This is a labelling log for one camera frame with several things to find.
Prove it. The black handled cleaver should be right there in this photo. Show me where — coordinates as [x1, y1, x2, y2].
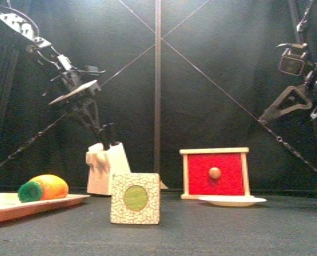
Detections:
[97, 124, 112, 150]

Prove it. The white knife block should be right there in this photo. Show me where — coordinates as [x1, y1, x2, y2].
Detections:
[85, 141, 134, 196]

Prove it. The orange toy fruit green end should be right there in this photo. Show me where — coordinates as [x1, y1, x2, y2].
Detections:
[17, 173, 70, 203]

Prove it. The cream patterned box green oval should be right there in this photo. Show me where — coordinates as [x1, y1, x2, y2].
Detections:
[110, 172, 162, 225]

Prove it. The white plate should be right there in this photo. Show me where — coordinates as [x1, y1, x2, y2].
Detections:
[197, 195, 268, 208]

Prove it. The pink tray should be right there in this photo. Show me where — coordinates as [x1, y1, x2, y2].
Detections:
[0, 192, 92, 225]

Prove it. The black handled knife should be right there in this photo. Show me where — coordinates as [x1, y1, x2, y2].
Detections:
[108, 122, 121, 147]

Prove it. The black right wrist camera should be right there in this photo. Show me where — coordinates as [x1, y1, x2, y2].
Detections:
[277, 42, 311, 77]

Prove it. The diagonal brace wire with turnbuckle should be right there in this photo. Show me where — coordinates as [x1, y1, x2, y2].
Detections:
[117, 0, 317, 182]

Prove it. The vertical metal frame pole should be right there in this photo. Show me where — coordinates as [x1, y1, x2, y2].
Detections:
[153, 0, 164, 174]

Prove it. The black hanging cable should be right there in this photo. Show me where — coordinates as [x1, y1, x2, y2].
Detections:
[288, 0, 316, 45]

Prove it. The red drawer box wooden frame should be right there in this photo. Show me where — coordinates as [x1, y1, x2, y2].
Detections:
[178, 146, 252, 200]

